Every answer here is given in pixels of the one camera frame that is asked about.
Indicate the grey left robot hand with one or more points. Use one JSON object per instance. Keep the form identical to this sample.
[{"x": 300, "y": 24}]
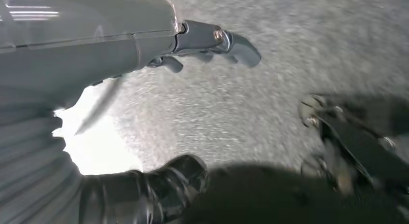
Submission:
[{"x": 80, "y": 40}]

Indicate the black robot left foot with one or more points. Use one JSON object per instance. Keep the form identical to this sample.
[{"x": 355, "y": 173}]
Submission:
[{"x": 358, "y": 145}]

